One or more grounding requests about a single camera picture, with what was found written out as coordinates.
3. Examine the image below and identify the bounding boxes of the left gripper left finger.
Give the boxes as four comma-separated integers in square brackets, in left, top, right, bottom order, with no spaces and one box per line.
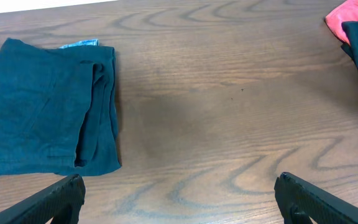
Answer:
[0,174,86,224]

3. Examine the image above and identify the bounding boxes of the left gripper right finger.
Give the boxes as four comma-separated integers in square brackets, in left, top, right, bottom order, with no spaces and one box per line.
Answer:
[274,172,358,224]

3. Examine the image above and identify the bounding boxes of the navy blue shorts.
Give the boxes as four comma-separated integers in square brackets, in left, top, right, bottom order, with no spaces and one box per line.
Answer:
[0,39,121,176]

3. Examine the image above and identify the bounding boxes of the red t-shirt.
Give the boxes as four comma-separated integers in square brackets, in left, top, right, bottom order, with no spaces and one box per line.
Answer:
[324,0,358,44]

